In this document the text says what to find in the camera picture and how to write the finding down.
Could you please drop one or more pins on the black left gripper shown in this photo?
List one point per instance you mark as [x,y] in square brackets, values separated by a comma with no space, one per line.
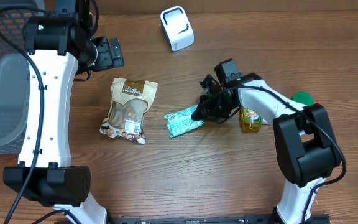
[108,61]

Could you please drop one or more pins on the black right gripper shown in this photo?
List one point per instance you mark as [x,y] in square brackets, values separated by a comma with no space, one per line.
[212,101]

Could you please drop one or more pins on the teal tissue pack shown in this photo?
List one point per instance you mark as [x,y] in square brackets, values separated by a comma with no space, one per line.
[180,122]

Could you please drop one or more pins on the brown snack wrapper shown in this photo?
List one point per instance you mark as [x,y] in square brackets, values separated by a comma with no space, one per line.
[130,100]

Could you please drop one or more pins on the yellow liquid bottle silver cap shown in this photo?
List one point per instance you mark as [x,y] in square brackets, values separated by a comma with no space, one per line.
[251,122]

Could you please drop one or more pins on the green lidded jar with tissues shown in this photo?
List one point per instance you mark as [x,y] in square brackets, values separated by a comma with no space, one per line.
[303,97]

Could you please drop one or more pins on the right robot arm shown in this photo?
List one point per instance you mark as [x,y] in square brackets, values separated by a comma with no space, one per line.
[307,152]

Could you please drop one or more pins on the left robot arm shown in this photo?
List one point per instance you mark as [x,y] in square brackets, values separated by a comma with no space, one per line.
[59,45]

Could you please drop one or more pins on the white barcode scanner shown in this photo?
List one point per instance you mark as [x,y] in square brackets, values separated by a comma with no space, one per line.
[177,28]

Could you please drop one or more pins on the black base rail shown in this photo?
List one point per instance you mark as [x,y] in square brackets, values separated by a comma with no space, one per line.
[194,221]

